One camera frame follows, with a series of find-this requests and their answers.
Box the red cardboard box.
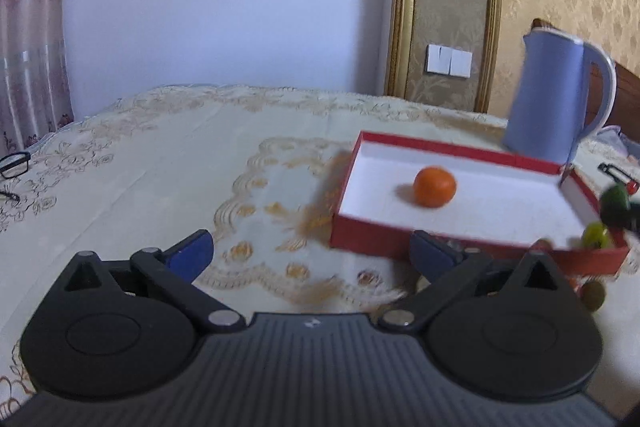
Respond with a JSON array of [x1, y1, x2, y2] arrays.
[[330, 132, 631, 279]]

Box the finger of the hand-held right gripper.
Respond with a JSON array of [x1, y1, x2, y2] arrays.
[[622, 202, 640, 249]]

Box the dark green cucumber piece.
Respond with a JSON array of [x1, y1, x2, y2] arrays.
[[600, 185, 632, 227]]

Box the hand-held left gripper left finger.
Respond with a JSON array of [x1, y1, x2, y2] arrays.
[[55, 229, 246, 335]]

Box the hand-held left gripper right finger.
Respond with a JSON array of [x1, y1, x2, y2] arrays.
[[377, 231, 586, 333]]

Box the cream embroidered tablecloth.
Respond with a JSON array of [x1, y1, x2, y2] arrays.
[[0, 84, 640, 427]]

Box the white wall switch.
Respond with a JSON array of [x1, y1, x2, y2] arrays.
[[425, 44, 473, 79]]

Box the blue electric kettle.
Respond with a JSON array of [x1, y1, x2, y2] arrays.
[[502, 27, 618, 166]]

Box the black rectangular frame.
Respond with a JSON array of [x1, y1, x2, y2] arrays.
[[598, 162, 640, 188]]

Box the black eyeglasses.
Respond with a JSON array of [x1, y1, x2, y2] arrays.
[[0, 150, 32, 202]]

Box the orange tangerine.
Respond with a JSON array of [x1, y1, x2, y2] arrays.
[[413, 166, 457, 208]]

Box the pink patterned curtain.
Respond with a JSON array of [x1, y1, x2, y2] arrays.
[[0, 0, 76, 152]]

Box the gold framed wall panel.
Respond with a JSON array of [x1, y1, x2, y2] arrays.
[[384, 0, 503, 114]]

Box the green round tomato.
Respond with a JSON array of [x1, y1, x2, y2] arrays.
[[581, 223, 612, 250], [580, 280, 607, 312]]

